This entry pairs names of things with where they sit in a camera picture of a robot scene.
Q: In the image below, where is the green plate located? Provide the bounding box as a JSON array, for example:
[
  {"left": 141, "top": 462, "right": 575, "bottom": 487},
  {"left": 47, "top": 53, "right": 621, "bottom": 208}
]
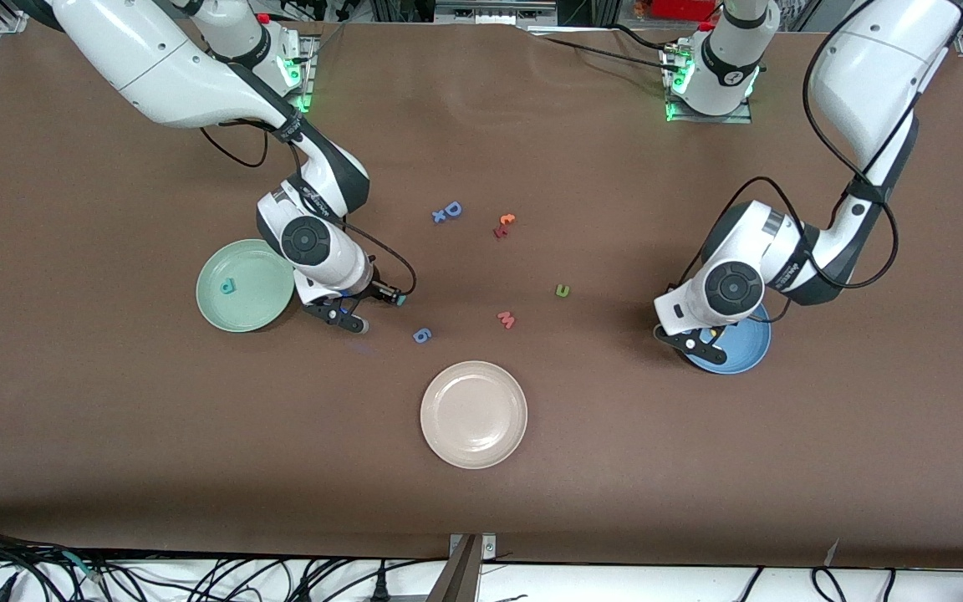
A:
[{"left": 196, "top": 239, "right": 296, "bottom": 334}]

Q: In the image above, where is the beige plate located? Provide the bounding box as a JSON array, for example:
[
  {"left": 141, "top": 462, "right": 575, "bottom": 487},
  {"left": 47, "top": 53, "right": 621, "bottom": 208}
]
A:
[{"left": 420, "top": 360, "right": 528, "bottom": 470}]

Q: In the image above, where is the brown table cover mat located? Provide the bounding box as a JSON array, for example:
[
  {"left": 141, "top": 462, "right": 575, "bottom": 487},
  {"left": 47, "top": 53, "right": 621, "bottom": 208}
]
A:
[{"left": 0, "top": 13, "right": 963, "bottom": 569}]

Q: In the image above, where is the blue plate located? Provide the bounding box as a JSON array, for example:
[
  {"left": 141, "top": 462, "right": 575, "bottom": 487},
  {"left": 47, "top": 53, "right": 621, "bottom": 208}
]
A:
[{"left": 682, "top": 301, "right": 772, "bottom": 375}]

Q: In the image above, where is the red box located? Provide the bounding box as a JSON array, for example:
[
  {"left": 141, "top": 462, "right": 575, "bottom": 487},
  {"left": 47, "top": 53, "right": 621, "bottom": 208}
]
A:
[{"left": 653, "top": 0, "right": 716, "bottom": 22}]

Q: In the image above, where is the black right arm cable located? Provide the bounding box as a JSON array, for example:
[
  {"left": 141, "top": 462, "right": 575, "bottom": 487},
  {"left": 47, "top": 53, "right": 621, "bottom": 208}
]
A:
[{"left": 200, "top": 124, "right": 417, "bottom": 297}]

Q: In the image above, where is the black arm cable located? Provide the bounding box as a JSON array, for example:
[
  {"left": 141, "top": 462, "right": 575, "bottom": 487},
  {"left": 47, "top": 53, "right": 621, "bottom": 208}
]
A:
[
  {"left": 200, "top": 124, "right": 417, "bottom": 297},
  {"left": 674, "top": 0, "right": 900, "bottom": 327}
]

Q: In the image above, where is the thin black base cable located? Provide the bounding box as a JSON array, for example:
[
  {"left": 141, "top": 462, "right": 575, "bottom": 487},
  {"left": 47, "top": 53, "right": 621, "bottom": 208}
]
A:
[{"left": 306, "top": 21, "right": 349, "bottom": 64}]

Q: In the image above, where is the small metal bracket plate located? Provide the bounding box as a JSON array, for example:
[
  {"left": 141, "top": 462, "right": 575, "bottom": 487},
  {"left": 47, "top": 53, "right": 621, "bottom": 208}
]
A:
[{"left": 451, "top": 533, "right": 497, "bottom": 559}]

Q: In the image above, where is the aluminium profile post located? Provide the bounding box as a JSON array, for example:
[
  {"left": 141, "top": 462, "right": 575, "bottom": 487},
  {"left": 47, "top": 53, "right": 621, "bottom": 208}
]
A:
[{"left": 427, "top": 535, "right": 482, "bottom": 602}]

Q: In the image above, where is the grey metal frame rail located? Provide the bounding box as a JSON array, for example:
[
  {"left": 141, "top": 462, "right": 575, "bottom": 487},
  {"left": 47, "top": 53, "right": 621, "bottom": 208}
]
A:
[{"left": 436, "top": 0, "right": 558, "bottom": 26}]

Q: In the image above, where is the long black table cable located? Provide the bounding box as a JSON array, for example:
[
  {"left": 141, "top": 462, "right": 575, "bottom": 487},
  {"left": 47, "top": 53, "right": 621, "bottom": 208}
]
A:
[{"left": 527, "top": 32, "right": 683, "bottom": 74}]

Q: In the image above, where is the short black table cable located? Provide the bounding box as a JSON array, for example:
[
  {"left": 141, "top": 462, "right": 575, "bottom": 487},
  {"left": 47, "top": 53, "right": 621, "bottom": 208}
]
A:
[{"left": 605, "top": 23, "right": 670, "bottom": 48}]

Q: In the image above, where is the teal tipped cable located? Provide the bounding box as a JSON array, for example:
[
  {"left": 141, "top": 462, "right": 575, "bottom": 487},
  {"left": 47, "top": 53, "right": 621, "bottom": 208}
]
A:
[{"left": 59, "top": 548, "right": 106, "bottom": 584}]

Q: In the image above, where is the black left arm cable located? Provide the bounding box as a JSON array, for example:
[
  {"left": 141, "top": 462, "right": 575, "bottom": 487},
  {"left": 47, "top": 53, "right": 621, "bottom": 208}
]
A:
[{"left": 674, "top": 0, "right": 900, "bottom": 327}]

